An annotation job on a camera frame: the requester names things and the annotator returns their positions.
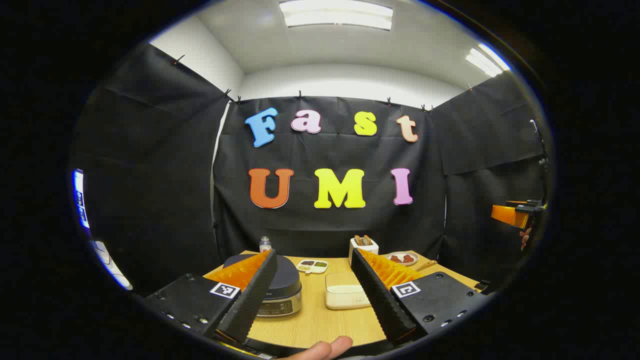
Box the white divided dish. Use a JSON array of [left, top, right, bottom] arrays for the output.
[[296, 258, 329, 275]]

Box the computer monitor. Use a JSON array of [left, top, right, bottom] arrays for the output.
[[72, 169, 91, 230]]

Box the ceiling light panel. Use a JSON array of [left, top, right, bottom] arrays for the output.
[[279, 0, 394, 31], [465, 43, 511, 78]]

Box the white round plate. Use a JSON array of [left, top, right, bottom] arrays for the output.
[[385, 251, 420, 267]]

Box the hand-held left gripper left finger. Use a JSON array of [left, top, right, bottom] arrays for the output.
[[145, 249, 279, 346]]

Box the cream rice box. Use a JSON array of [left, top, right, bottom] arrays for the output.
[[325, 272, 372, 311]]

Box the white toaster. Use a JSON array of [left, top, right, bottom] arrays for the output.
[[348, 235, 380, 266]]

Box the dark grey rice cooker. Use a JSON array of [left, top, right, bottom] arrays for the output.
[[222, 253, 303, 319]]

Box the white side table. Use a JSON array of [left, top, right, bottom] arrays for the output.
[[92, 240, 134, 291]]

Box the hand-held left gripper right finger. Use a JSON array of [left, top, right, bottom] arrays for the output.
[[351, 247, 488, 347]]

